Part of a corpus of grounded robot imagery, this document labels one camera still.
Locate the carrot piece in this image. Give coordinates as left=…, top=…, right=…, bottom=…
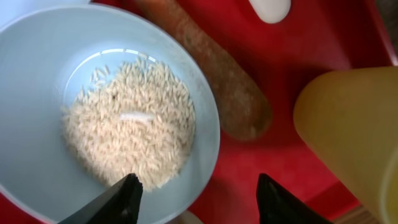
left=136, top=0, right=272, bottom=141

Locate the white plastic spoon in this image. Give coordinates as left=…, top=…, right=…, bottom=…
left=249, top=0, right=292, bottom=24

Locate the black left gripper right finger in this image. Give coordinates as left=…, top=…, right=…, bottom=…
left=256, top=173, right=331, bottom=224

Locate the light blue rice bowl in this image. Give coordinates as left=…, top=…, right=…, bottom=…
left=1, top=4, right=220, bottom=223

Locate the cooked white rice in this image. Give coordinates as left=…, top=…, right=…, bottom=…
left=62, top=56, right=196, bottom=191

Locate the light blue plate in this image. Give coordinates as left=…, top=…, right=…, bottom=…
left=0, top=0, right=91, bottom=26

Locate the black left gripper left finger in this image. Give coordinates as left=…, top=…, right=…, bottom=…
left=59, top=174, right=143, bottom=224

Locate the yellow plastic cup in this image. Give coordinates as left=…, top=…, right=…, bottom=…
left=293, top=67, right=397, bottom=223

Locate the red serving tray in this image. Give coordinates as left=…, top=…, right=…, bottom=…
left=0, top=0, right=398, bottom=224

